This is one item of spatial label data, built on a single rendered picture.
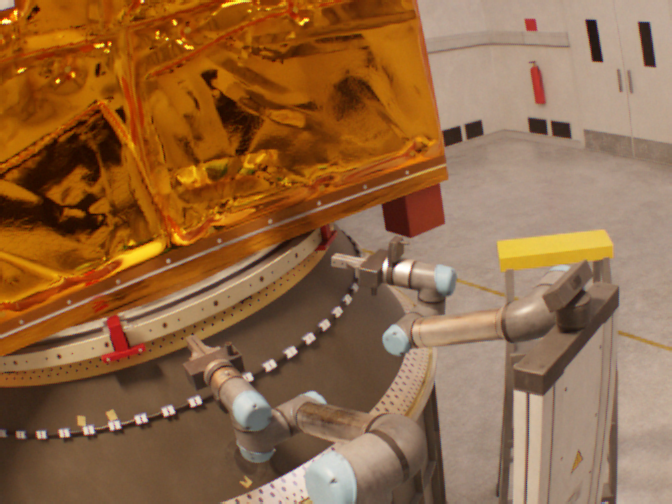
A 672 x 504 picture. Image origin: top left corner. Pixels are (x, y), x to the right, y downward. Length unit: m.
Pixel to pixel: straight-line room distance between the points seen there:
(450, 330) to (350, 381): 0.45
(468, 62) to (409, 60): 8.09
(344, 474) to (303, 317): 0.94
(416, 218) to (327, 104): 0.53
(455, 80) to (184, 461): 8.63
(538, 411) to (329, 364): 0.98
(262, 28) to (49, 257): 0.81
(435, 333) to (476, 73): 8.71
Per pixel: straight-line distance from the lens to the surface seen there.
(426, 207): 2.25
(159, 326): 1.72
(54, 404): 1.83
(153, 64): 1.69
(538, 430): 1.15
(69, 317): 1.75
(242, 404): 1.39
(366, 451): 1.13
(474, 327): 1.63
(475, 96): 10.23
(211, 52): 1.76
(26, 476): 1.94
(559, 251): 2.20
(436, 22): 9.75
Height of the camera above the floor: 2.36
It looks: 21 degrees down
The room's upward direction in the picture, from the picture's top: 10 degrees counter-clockwise
